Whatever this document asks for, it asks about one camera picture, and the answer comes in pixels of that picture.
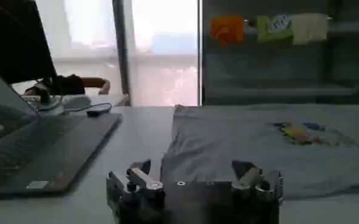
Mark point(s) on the black jacket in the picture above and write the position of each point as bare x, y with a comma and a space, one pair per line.
66, 84

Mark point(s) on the black monitor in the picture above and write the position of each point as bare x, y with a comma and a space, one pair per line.
17, 39

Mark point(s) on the dark grey open laptop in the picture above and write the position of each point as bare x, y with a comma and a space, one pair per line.
45, 146

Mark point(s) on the small white desk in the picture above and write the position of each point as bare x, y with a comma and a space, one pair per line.
78, 101

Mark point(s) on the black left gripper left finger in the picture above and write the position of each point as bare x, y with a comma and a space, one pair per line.
142, 180

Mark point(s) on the grey window frame post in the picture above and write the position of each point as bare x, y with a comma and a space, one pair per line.
121, 51

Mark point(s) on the grey printed t-shirt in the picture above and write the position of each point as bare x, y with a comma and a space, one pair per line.
228, 137

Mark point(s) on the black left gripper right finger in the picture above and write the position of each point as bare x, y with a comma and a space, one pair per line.
252, 179

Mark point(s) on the grey metal shelf rack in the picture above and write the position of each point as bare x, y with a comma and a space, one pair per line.
289, 67

